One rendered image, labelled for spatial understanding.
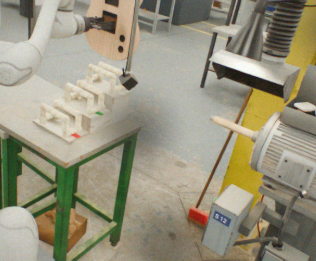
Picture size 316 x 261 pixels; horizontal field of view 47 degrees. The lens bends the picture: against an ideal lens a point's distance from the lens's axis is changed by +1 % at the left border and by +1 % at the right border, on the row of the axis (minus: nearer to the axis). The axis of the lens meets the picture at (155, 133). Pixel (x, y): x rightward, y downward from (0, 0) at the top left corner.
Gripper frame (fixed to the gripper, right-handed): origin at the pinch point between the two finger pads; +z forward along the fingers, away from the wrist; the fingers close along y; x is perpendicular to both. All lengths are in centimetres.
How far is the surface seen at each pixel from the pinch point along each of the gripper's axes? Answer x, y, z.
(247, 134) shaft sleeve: -21, 91, -12
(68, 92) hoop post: -37.8, -6.7, -18.4
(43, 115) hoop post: -47, -7, -34
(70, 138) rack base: -52, 13, -33
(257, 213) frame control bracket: -42, 108, -27
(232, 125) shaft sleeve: -20, 83, -12
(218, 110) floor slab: -142, -37, 287
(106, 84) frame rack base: -35.6, -1.0, 4.9
